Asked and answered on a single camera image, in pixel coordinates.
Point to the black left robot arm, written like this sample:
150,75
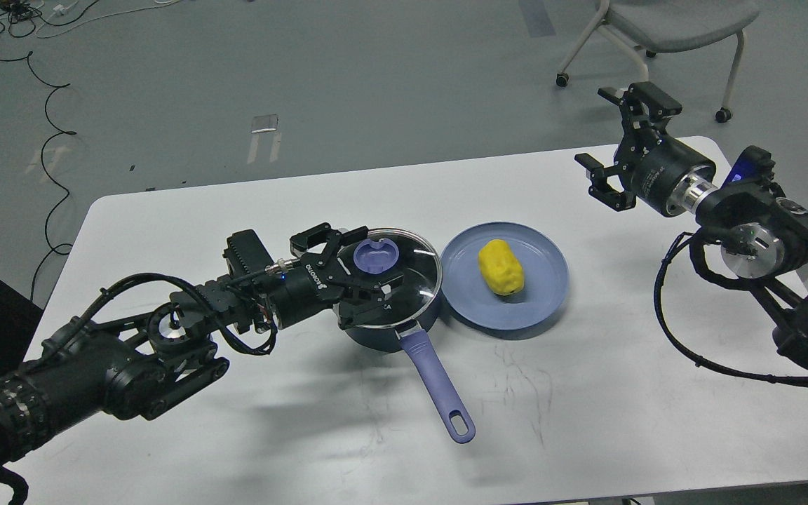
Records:
146,343

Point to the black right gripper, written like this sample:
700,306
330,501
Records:
649,166

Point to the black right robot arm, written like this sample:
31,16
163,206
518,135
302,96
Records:
751,236

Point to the grey office chair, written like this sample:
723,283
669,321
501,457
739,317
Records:
661,27

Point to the dark blue saucepan purple handle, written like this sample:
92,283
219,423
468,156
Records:
401,322

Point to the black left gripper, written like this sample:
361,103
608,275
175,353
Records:
302,292

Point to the silver floor plate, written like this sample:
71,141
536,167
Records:
265,123

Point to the yellow toy potato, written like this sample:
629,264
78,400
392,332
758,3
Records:
500,269

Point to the blue round plate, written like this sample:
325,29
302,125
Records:
547,279

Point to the glass pot lid purple knob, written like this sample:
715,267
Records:
395,249

